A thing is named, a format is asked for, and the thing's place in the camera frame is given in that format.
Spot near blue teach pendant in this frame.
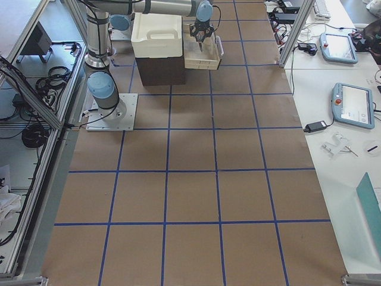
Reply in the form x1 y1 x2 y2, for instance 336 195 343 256
332 83 374 129

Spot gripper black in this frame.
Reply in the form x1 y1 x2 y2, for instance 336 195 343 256
189 21 214 39

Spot dark wooden cabinet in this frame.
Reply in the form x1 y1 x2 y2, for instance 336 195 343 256
136 56 186 86

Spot black power adapter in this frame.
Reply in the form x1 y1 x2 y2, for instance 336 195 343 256
304 120 328 133

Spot white plastic tray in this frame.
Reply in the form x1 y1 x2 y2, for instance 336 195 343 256
131 13 183 58

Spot wooden drawer white handle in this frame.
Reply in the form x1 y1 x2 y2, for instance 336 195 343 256
183 23 224 70

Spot grey orange scissors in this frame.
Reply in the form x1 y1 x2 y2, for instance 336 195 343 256
196 32 205 52

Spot teal board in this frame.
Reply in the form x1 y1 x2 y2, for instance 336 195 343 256
356 172 380 256

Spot blue teach pendant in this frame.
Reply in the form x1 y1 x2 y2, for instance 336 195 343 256
332 83 374 129
319 33 358 64

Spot far blue teach pendant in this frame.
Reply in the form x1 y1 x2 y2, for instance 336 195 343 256
319 33 358 64

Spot aluminium frame post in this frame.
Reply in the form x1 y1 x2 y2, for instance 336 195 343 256
278 0 314 68

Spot white crumpled cloth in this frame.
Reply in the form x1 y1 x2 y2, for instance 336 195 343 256
0 165 22 221

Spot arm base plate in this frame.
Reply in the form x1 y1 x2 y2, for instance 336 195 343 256
86 94 138 132

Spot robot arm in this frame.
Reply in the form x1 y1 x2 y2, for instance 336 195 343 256
81 1 214 122
109 14 132 32

